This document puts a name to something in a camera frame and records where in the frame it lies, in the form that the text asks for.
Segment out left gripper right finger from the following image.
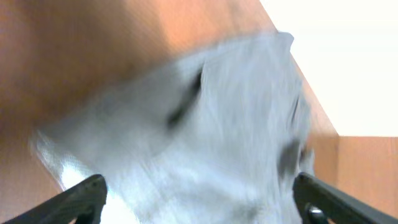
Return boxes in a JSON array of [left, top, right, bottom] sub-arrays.
[[293, 172, 397, 224]]

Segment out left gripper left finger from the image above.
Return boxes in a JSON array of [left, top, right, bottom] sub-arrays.
[[4, 174, 108, 224]]

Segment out grey shorts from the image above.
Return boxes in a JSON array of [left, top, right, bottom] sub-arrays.
[[35, 32, 313, 223]]

